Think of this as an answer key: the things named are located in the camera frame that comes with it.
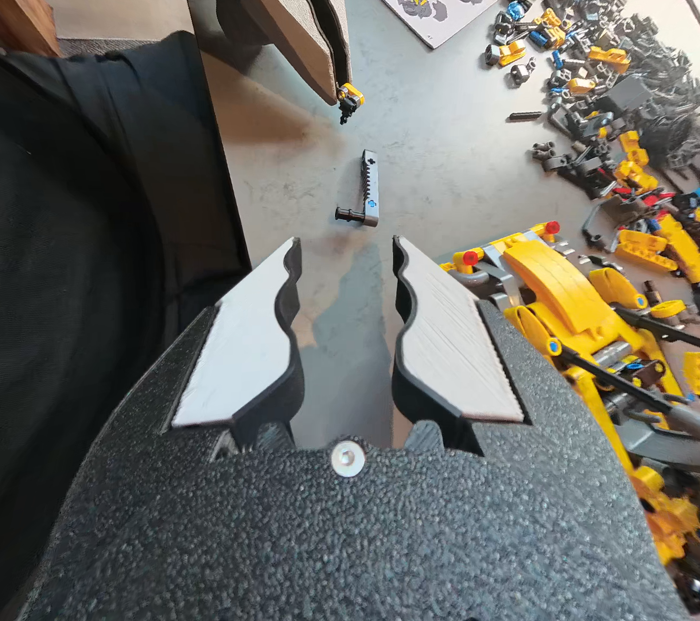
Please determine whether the grey gear rack piece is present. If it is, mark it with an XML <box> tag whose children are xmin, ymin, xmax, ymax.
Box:
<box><xmin>358</xmin><ymin>149</ymin><xmax>381</xmax><ymax>228</ymax></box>

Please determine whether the grey desk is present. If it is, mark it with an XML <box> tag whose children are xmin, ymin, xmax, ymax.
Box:
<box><xmin>186</xmin><ymin>0</ymin><xmax>700</xmax><ymax>621</ymax></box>

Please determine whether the yellow grey connector piece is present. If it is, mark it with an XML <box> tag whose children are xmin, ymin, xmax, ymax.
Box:
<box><xmin>484</xmin><ymin>40</ymin><xmax>527</xmax><ymax>68</ymax></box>

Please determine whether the yellow toy vehicle model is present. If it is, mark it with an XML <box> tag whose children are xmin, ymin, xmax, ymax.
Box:
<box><xmin>437</xmin><ymin>220</ymin><xmax>700</xmax><ymax>594</ymax></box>

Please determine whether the wooden post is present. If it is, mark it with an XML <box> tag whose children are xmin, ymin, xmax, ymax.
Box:
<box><xmin>0</xmin><ymin>0</ymin><xmax>61</xmax><ymax>58</ymax></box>

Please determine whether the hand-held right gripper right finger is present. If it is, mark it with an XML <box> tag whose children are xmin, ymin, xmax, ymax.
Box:
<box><xmin>391</xmin><ymin>235</ymin><xmax>526</xmax><ymax>427</ymax></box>

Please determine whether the person's black clothing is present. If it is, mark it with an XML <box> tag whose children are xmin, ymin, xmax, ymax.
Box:
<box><xmin>0</xmin><ymin>30</ymin><xmax>252</xmax><ymax>621</ymax></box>

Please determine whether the pile of building pieces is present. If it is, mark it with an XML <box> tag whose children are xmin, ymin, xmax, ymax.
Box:
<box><xmin>484</xmin><ymin>0</ymin><xmax>700</xmax><ymax>282</ymax></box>

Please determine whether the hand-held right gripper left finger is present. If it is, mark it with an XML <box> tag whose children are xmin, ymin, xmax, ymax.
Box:
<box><xmin>171</xmin><ymin>237</ymin><xmax>304</xmax><ymax>449</ymax></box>

